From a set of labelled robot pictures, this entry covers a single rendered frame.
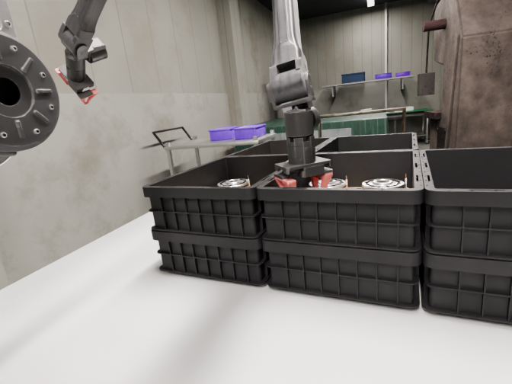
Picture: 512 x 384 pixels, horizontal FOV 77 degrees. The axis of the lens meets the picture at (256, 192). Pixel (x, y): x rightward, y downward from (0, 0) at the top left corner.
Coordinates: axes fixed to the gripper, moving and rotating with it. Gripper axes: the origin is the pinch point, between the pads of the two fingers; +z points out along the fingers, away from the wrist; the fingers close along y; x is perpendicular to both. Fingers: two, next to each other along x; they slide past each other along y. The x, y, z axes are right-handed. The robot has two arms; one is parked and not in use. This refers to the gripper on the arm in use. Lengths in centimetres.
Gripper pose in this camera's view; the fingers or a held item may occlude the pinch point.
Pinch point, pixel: (305, 203)
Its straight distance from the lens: 71.0
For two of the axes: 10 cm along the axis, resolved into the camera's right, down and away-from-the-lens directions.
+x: 3.5, 2.2, -9.1
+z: 1.2, 9.6, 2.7
